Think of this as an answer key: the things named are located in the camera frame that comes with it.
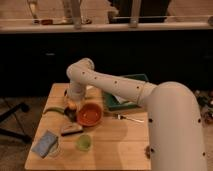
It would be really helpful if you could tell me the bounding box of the orange bowl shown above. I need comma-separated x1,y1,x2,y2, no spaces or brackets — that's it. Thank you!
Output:
77,103,102,127

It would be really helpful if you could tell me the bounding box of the blue sponge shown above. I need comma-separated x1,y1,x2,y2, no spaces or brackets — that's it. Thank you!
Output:
32,131,58,158

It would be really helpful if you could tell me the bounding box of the brown wedge brush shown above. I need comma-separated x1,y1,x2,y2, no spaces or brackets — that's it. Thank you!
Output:
60,123,83,136

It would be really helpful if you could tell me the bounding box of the silver fork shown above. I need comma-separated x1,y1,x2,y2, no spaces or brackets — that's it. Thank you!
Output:
113,114,144,123

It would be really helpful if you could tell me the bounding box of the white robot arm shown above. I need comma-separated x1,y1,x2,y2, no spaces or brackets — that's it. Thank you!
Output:
66,58,207,171

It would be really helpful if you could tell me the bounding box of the black office chair base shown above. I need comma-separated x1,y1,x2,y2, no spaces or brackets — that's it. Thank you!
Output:
0,99,32,144

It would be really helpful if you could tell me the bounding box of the yellow apple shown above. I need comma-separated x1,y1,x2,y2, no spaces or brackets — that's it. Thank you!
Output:
67,102,77,110

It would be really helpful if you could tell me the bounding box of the green tray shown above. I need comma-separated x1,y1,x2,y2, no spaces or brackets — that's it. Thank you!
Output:
102,73,150,112

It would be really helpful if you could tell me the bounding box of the green plastic cup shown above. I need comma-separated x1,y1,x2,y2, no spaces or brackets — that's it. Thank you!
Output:
76,134,91,151

